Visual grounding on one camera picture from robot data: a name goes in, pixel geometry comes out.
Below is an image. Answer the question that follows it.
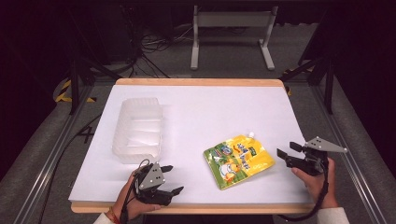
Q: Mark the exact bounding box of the yellow spouted drink pouch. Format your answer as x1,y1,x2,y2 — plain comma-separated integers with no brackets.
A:
203,132,276,191

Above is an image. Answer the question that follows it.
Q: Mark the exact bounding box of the white metal stand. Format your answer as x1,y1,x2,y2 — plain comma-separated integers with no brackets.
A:
190,5,279,71

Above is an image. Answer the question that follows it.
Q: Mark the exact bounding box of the person's left hand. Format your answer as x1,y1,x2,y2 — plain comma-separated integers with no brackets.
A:
111,169,163,224

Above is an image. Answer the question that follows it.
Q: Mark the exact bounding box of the aluminium frame rail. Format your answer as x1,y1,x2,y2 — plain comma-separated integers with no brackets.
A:
310,83,390,224
11,83,95,224

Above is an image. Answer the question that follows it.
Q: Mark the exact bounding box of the person's right white sleeve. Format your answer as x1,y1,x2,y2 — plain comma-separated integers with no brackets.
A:
316,206,351,224

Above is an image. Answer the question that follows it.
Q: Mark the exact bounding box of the red and gold bracelet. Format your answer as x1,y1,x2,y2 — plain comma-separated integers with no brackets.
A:
105,205,122,224

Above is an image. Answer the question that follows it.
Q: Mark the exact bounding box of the person's white sleeve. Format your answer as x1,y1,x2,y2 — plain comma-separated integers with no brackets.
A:
316,206,351,224
92,212,115,224

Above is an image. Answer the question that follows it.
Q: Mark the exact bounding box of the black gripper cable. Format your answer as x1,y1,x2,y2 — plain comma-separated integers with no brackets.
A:
276,157,331,223
119,159,151,224

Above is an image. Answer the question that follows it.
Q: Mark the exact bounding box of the thin black floor cable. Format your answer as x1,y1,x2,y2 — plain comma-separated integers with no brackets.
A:
36,113,104,224

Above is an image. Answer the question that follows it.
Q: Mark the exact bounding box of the person's right hand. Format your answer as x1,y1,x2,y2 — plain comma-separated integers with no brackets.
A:
290,157,339,210

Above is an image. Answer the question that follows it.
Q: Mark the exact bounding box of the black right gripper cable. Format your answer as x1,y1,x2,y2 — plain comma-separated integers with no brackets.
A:
276,157,331,223

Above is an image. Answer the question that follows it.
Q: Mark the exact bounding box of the yellow black hazard tape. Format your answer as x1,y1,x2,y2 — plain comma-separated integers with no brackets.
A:
53,78,97,104

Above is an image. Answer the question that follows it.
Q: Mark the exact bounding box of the black tripod stand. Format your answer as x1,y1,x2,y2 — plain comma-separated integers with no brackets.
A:
67,46,123,116
277,46,336,116

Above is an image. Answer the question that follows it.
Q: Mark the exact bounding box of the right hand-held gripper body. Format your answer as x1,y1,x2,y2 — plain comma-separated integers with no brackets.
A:
285,135,348,176

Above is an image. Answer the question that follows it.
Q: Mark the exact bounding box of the bundle of black floor cables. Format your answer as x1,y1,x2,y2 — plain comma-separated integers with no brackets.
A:
122,22,195,79

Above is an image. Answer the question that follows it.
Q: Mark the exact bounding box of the white table mat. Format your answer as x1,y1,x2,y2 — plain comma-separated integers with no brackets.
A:
67,84,314,205

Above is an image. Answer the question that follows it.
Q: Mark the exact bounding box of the clear plastic storage bin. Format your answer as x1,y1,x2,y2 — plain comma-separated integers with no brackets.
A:
111,97,164,165

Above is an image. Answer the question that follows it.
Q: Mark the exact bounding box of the person's left white sleeve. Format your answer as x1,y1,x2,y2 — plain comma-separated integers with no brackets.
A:
92,212,115,224

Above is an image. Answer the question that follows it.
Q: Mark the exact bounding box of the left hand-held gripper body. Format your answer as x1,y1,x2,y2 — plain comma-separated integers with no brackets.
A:
134,161,174,206

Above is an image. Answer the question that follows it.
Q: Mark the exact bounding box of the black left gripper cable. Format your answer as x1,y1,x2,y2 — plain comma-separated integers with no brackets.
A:
119,159,151,224

